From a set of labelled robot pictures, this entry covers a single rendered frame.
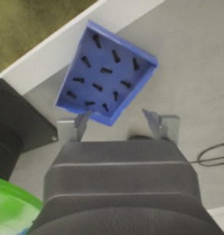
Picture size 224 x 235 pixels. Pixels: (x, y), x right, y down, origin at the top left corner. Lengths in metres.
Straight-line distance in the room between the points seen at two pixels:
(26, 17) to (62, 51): 1.03
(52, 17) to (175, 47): 1.03
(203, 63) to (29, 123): 0.29
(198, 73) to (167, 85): 0.05
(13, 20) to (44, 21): 0.19
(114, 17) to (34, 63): 0.12
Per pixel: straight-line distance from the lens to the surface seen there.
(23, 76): 0.28
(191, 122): 0.35
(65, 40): 0.24
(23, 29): 1.30
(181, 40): 0.24
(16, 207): 0.25
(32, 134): 0.35
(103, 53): 0.23
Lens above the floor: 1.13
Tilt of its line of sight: 46 degrees down
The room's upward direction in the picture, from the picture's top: 180 degrees clockwise
